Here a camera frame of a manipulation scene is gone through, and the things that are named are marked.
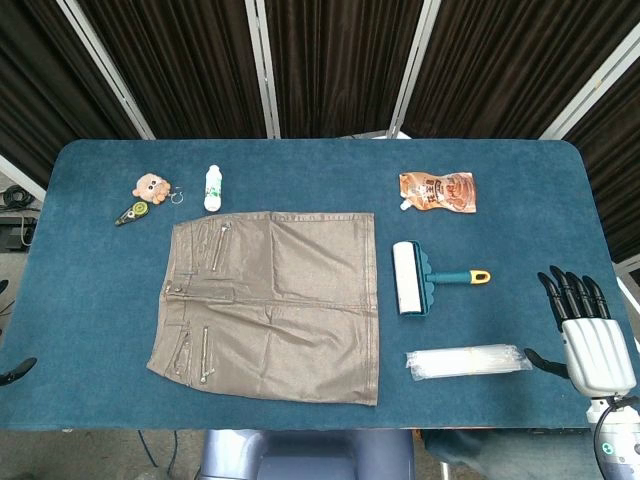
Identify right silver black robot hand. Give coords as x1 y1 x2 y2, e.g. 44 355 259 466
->
524 264 639 399

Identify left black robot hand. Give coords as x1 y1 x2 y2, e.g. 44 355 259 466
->
0 357 39 387

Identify teal lint roller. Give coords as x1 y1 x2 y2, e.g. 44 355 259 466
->
391 240 492 317

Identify bronze metallic zipper skirt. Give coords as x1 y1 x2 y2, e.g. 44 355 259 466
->
145 210 381 407

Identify clear pack of straws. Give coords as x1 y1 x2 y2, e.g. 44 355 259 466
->
405 344 533 384

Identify black box on floor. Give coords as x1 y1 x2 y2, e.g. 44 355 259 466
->
0 214 37 252

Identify green black correction tape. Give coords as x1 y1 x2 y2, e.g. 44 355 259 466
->
114 202 150 228

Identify orange spouted food pouch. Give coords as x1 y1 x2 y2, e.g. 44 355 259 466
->
398 170 479 215

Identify white plastic bottle green label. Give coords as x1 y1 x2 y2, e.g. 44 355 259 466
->
203 164 224 213

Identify blue-grey robot torso base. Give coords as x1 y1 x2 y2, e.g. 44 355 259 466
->
197 428 417 480

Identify blue felt table cloth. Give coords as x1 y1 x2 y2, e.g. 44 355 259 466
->
0 138 640 432

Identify dark folding screen white frames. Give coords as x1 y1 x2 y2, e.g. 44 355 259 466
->
0 0 640 301

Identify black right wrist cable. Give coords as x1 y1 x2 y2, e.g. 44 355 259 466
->
592 394 640 480

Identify black coiled floor cables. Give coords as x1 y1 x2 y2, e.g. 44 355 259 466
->
0 183 32 207

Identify thin blue floor cable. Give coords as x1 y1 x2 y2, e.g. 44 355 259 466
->
137 429 180 472

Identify brown plush toy keychain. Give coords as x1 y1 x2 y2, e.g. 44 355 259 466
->
131 172 186 206

